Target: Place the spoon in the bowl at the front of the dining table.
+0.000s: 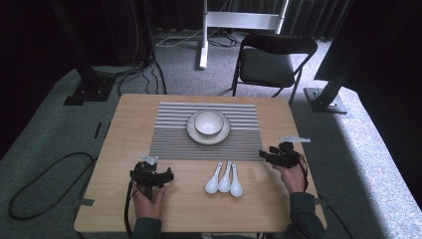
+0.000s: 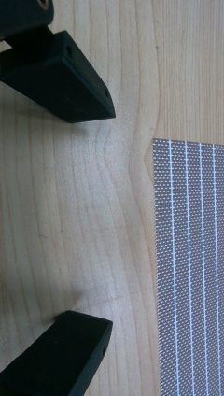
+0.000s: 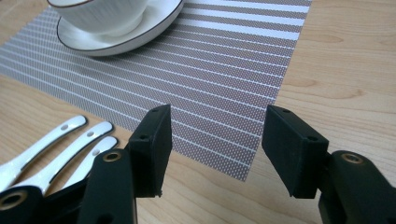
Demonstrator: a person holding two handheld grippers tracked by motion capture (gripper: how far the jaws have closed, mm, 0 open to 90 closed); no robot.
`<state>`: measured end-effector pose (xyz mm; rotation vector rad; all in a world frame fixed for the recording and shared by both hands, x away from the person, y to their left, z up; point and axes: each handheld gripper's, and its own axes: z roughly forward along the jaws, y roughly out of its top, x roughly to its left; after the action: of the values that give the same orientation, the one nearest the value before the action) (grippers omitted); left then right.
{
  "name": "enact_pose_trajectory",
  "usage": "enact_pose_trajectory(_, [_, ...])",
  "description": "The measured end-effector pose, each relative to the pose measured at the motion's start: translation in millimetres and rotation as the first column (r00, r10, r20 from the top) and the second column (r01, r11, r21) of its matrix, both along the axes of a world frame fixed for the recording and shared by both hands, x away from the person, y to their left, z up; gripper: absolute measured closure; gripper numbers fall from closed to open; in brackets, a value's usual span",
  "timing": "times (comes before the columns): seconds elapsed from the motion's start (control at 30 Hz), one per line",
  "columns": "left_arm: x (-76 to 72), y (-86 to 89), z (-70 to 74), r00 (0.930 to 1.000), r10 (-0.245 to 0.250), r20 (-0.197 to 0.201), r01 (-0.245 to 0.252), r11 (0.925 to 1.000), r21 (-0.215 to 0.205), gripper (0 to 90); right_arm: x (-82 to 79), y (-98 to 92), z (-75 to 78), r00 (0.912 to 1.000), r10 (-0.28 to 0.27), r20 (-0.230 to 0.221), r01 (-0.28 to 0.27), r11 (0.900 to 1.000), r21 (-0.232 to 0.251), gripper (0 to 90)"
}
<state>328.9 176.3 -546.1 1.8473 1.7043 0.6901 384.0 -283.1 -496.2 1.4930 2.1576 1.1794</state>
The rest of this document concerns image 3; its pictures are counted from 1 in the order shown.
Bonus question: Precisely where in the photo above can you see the white saucer with dark rim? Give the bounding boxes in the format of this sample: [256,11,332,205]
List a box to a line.
[56,0,185,58]

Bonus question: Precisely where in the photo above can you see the white ceramic spoon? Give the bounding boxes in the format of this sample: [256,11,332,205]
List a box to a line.
[12,120,115,196]
[0,115,89,193]
[62,135,120,190]

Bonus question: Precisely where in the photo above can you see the white cup with dark rim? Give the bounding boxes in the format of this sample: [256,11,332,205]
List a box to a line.
[46,0,149,35]

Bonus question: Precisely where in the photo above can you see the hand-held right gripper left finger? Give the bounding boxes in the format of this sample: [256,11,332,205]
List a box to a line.
[125,104,173,199]

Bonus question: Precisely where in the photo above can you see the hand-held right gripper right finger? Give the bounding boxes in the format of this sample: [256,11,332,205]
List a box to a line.
[261,104,331,200]

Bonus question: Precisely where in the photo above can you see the striped woven placemat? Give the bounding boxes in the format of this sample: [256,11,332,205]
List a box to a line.
[0,0,313,183]

